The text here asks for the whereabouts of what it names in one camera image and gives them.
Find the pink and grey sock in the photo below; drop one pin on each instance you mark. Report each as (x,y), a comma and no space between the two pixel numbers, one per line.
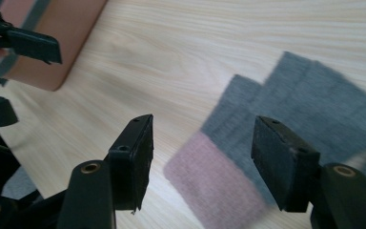
(314,105)

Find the brown storage box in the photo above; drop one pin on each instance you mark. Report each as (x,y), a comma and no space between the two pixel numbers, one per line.
(73,28)

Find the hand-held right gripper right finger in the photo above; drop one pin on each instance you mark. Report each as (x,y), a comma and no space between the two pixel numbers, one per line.
(282,168)

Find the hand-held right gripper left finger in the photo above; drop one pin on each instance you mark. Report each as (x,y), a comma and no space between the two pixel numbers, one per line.
(133,171)

